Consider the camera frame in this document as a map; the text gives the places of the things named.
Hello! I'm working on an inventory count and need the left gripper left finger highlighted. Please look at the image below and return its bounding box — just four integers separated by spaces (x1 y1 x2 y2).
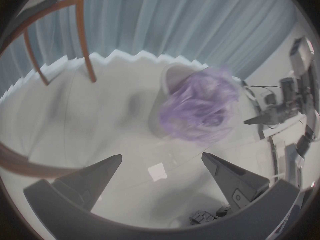
52 155 122 212

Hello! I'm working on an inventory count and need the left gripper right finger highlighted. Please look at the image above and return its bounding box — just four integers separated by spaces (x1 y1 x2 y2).
202 152 271 209

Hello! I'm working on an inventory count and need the purple plastic bag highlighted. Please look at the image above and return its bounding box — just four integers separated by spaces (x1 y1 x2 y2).
159 66 241 147

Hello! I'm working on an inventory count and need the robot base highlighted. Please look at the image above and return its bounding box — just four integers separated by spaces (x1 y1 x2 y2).
267 136 313 192

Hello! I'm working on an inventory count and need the white trash bin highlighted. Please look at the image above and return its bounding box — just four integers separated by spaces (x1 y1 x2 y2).
149 63 209 140

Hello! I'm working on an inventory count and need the brown wooden chair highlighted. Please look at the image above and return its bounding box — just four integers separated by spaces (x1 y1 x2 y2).
0 0 97 178

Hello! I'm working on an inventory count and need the blue-grey curtain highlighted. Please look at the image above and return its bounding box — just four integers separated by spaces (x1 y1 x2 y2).
0 0 299 102

